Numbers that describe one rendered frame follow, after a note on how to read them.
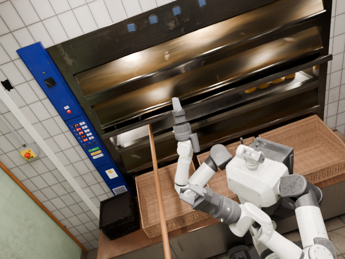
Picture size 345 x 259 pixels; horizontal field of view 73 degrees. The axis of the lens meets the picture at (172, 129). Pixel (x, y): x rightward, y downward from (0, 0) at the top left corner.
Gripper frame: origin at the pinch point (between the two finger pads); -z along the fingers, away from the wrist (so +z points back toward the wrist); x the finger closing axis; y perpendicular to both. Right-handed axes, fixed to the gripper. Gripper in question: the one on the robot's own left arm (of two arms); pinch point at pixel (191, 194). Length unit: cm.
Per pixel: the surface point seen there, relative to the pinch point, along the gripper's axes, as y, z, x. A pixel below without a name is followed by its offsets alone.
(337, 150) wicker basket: 114, 129, 22
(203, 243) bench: 35, 64, 115
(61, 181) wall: 48, -69, 142
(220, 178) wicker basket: 88, 60, 90
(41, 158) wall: 50, -89, 120
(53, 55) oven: 77, -99, 37
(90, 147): 64, -57, 97
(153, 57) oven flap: 101, -41, 18
